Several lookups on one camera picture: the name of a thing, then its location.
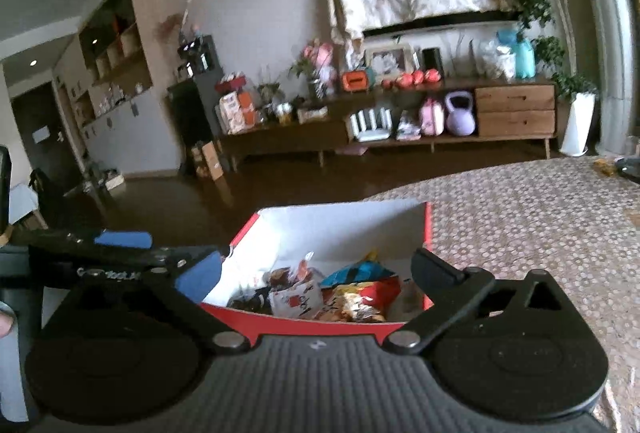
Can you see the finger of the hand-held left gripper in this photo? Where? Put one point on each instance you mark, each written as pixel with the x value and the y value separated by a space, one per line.
pixel 122 239
pixel 172 255

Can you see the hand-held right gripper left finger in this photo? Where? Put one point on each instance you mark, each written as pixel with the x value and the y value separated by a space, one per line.
pixel 200 276

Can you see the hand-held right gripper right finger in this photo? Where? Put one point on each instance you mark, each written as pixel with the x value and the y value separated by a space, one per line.
pixel 440 274

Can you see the black snack packet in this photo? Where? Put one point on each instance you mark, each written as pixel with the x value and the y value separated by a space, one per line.
pixel 247 302

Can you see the red brown snack packet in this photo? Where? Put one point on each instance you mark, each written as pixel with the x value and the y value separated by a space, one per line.
pixel 386 290

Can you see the small orange snack packet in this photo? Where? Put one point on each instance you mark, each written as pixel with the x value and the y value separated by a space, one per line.
pixel 281 276

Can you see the white red snack packet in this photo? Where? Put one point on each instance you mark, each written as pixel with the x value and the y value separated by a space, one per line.
pixel 297 300

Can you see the red cardboard box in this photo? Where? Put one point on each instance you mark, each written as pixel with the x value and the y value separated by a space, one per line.
pixel 350 223

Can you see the person's left hand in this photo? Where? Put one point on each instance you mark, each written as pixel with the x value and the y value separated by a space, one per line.
pixel 6 320

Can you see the patterned tablecloth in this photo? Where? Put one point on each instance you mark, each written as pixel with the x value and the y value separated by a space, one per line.
pixel 525 223

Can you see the black cabinet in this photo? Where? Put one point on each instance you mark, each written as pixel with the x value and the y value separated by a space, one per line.
pixel 192 113

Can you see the stack of booklets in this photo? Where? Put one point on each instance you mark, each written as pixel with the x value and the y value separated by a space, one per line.
pixel 408 125

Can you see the orange white box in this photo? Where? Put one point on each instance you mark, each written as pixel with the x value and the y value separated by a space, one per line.
pixel 235 113

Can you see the pink bag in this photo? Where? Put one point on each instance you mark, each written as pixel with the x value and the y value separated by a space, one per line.
pixel 431 118

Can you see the purple kettlebell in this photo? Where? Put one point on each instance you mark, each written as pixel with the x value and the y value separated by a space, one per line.
pixel 460 118

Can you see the white router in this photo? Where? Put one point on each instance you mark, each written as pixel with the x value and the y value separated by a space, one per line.
pixel 370 124

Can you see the wooden television cabinet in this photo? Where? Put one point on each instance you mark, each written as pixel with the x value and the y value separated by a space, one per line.
pixel 515 110

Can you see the red gift box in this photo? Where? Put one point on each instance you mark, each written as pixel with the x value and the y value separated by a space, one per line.
pixel 231 84

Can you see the small yellow jar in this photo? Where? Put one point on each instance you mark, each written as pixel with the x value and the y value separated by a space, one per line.
pixel 285 112

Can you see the yellow peel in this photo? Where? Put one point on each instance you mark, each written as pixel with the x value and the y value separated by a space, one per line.
pixel 603 166

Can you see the red apple ornament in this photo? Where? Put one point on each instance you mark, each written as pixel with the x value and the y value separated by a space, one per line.
pixel 387 83
pixel 432 75
pixel 418 77
pixel 404 80

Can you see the small flat box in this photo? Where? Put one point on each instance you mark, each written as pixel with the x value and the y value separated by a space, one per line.
pixel 313 114

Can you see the white planter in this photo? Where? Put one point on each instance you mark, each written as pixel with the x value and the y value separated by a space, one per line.
pixel 577 125

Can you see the black speaker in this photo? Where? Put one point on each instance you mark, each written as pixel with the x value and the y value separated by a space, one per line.
pixel 433 59

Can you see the black dish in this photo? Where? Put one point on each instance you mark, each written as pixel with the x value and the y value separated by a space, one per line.
pixel 629 170

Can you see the patterned vase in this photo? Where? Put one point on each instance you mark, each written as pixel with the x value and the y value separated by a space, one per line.
pixel 316 89

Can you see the clear plastic bag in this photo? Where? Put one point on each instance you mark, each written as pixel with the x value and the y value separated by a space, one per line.
pixel 496 59

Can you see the blue spray bottle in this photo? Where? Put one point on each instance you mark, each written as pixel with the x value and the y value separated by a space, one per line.
pixel 522 55

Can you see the pink flower bouquet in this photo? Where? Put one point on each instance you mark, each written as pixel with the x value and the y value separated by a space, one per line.
pixel 320 58

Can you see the black television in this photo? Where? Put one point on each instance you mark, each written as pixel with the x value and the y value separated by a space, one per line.
pixel 440 24

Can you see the grey tower air conditioner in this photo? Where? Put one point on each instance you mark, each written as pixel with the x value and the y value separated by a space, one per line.
pixel 607 38

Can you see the wooden wall cabinet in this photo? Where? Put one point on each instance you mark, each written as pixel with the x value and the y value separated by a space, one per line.
pixel 120 113

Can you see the white photo frame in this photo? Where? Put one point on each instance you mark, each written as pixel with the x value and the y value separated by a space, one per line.
pixel 389 62

